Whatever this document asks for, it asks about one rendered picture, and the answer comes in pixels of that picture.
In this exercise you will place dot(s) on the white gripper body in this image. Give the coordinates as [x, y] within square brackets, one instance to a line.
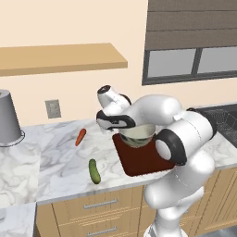
[106, 128]

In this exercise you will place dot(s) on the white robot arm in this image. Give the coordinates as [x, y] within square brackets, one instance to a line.
[185, 172]

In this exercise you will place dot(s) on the pale green bowl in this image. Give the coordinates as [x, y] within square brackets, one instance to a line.
[137, 135]

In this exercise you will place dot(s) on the dark red tray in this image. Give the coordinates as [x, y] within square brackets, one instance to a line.
[142, 162]

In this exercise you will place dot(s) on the orange carrot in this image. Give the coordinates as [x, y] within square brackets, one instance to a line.
[81, 137]

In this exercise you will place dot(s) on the green cucumber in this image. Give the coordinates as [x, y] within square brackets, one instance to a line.
[94, 171]

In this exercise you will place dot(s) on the wooden drawer front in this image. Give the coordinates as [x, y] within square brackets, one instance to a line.
[74, 230]
[71, 208]

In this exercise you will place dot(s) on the dark framed window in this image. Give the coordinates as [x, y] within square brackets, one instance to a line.
[172, 63]

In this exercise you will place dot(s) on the grey metal conical container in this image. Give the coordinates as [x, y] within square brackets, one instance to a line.
[7, 120]

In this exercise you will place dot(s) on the wooden cabinet door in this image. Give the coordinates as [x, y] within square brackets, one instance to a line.
[230, 200]
[209, 203]

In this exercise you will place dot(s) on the brown window blind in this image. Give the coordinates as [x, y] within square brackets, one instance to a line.
[191, 24]

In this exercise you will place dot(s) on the grey wall outlet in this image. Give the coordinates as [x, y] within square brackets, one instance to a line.
[53, 109]

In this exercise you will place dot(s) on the wooden wall shelf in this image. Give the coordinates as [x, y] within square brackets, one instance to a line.
[58, 58]

